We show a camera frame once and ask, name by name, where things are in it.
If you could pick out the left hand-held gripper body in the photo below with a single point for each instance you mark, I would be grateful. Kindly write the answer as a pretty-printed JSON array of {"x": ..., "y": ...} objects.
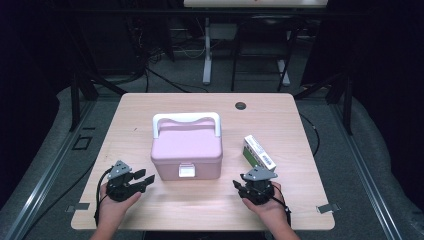
[{"x": 120, "y": 186}]

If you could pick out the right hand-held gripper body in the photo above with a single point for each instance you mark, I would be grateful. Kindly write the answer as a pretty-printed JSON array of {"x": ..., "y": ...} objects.
[{"x": 260, "y": 190}]

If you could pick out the white green carton box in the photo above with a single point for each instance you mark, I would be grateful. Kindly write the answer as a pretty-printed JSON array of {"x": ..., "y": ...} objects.
[{"x": 261, "y": 155}]

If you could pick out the pink storage box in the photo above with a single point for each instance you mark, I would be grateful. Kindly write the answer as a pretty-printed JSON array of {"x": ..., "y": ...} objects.
[{"x": 186, "y": 146}]

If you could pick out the person's left hand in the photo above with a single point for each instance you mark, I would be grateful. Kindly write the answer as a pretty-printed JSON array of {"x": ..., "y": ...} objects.
[{"x": 113, "y": 210}]

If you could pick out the person's right hand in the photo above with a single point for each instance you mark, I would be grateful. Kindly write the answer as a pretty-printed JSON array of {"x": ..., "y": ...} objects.
[{"x": 273, "y": 211}]

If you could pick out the grey tape piece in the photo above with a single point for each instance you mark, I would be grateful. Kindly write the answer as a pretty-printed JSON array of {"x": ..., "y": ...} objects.
[
  {"x": 328, "y": 208},
  {"x": 78, "y": 207}
]

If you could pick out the black metal stand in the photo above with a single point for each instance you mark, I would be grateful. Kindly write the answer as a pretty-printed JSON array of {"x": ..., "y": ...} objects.
[
  {"x": 75, "y": 106},
  {"x": 348, "y": 110}
]

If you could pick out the white desk leg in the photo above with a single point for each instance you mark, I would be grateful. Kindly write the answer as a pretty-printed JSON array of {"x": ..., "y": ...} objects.
[
  {"x": 283, "y": 71},
  {"x": 207, "y": 63}
]

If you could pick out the black chair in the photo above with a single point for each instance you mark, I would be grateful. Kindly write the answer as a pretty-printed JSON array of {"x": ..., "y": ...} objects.
[{"x": 266, "y": 23}]

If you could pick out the white background desk top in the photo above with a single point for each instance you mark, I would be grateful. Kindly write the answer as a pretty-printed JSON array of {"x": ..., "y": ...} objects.
[{"x": 253, "y": 3}]

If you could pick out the aluminium floor rail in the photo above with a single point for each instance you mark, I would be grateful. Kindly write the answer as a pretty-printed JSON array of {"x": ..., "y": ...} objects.
[
  {"x": 43, "y": 180},
  {"x": 366, "y": 173}
]

